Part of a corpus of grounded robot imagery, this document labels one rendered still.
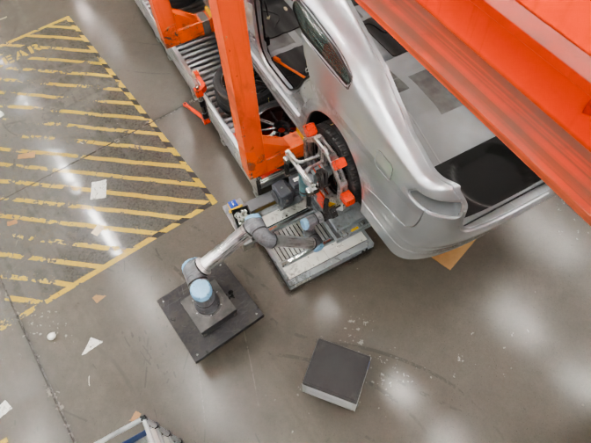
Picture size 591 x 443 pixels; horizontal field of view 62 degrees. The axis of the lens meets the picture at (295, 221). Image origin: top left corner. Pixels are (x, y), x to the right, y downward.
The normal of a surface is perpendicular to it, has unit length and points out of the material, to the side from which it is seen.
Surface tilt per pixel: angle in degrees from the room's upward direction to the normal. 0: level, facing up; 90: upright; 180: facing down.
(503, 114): 0
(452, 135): 21
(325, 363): 0
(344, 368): 0
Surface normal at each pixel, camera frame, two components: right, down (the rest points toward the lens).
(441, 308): -0.04, -0.53
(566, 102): -0.87, 0.43
